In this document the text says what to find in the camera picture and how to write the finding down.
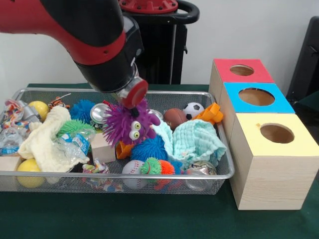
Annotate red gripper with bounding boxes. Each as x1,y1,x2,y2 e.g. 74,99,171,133
124,79,150,117

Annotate purple spiky rubber ball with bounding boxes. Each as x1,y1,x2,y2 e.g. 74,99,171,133
102,98,161,147

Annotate black and white soccer ball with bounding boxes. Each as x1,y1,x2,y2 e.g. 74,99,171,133
182,102,205,120

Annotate brown toy football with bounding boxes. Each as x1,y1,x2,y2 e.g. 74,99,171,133
163,108,189,130

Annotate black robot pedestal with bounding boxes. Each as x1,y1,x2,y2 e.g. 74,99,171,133
119,0,200,85

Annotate wooden box with three holes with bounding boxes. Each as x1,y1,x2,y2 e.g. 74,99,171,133
208,58,319,211

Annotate blue spiky rubber ball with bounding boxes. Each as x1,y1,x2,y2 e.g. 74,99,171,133
69,100,97,124

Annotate yellow ball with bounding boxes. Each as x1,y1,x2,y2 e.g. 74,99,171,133
28,101,50,122
16,158,45,188

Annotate small colourful patterned cloth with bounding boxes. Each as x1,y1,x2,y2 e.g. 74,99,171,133
81,158,124,193

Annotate cream yellow cloth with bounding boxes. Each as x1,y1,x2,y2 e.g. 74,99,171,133
17,106,90,173

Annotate silver mesh bin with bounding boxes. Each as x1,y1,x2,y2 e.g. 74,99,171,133
0,87,235,195

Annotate dark green tablecloth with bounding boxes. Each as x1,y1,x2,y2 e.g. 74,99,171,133
297,90,319,118
0,83,319,239

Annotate long orange toy block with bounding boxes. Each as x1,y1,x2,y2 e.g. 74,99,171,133
191,102,224,124

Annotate wide orange studded block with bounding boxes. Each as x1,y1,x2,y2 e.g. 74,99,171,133
115,141,135,160

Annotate mint green cloth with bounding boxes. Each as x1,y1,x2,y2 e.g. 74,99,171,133
152,119,228,166

